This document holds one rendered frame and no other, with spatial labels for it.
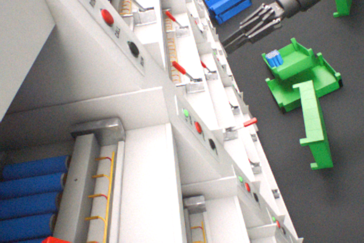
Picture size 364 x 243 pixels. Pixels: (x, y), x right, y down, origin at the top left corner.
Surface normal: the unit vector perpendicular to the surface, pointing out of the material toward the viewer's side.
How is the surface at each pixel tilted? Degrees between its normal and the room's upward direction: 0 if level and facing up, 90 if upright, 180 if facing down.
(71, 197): 23
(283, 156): 0
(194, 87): 90
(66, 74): 90
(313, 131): 0
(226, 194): 90
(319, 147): 90
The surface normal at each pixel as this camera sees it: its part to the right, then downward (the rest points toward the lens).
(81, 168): -0.13, -0.74
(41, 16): 0.99, -0.17
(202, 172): 0.11, 0.65
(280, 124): -0.50, -0.62
